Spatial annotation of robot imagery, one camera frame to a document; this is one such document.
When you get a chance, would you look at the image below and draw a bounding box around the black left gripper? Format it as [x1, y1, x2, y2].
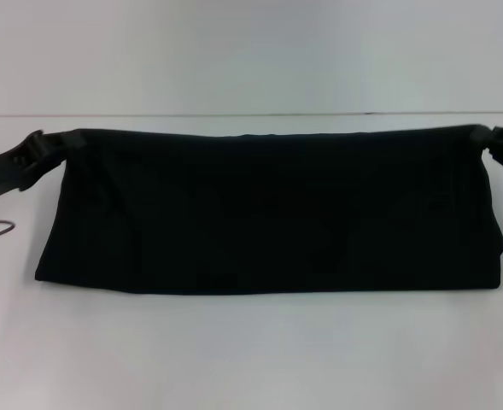
[0, 129, 86, 202]

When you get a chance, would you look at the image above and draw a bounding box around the black t-shirt with FREE print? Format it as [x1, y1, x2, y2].
[34, 123, 503, 299]

